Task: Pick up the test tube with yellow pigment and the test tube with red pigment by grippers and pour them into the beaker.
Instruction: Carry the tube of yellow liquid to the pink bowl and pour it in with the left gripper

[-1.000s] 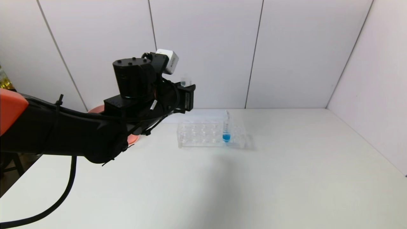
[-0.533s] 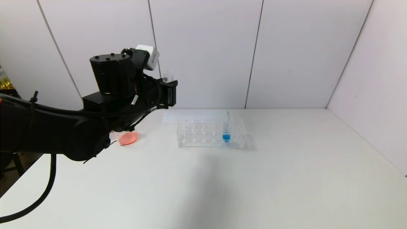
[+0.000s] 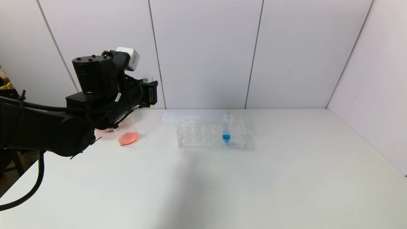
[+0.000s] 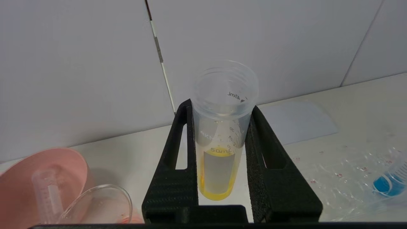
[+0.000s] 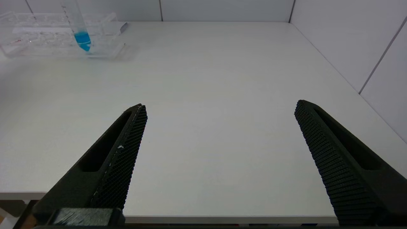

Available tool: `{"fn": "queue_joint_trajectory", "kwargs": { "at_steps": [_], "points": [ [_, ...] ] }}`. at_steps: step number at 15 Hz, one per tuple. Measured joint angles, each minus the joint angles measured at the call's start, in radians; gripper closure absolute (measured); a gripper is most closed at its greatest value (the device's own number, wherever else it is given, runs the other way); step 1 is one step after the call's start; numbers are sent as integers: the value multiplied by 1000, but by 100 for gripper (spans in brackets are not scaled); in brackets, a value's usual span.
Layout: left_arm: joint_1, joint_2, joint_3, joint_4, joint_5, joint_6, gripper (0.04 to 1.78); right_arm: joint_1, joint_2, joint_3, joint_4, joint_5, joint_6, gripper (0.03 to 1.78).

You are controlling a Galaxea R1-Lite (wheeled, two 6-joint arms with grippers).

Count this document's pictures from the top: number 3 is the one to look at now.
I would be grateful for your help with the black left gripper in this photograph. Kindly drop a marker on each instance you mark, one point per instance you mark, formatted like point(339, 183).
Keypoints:
point(150, 93)

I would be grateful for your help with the test tube with yellow pigment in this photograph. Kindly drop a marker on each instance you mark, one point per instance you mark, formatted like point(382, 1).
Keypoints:
point(148, 78)

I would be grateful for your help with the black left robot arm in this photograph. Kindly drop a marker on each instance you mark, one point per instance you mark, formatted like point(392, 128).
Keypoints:
point(47, 130)

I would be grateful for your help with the clear glass beaker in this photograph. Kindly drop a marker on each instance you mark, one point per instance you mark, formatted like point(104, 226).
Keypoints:
point(128, 138)

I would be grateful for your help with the test tube with blue pigment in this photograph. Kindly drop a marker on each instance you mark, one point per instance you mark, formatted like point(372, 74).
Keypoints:
point(226, 136)

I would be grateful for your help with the clear plastic test tube rack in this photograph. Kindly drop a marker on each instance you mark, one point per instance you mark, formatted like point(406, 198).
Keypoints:
point(235, 141)

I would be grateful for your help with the white paper sheet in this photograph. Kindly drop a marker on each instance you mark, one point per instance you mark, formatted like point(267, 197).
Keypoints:
point(171, 117)

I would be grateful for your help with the pink bowl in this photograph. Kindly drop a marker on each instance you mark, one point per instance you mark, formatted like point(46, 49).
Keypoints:
point(103, 129)

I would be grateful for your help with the golden yellow objects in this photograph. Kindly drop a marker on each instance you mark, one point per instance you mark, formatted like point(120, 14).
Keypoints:
point(6, 86)

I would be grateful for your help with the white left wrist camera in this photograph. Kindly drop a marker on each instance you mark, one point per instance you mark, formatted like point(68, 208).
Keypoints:
point(128, 58)

